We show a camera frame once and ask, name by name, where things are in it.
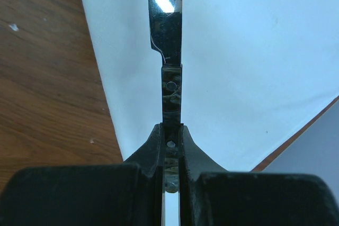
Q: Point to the steel table knife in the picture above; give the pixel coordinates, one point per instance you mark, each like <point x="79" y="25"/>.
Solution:
<point x="165" y="23"/>

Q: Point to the white cloth napkin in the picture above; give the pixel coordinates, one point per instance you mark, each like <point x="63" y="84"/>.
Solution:
<point x="254" y="72"/>

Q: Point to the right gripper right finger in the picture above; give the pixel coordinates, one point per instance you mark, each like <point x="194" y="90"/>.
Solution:
<point x="211" y="195"/>

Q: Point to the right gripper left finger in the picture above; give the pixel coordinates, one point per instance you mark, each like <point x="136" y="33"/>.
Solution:
<point x="129" y="193"/>

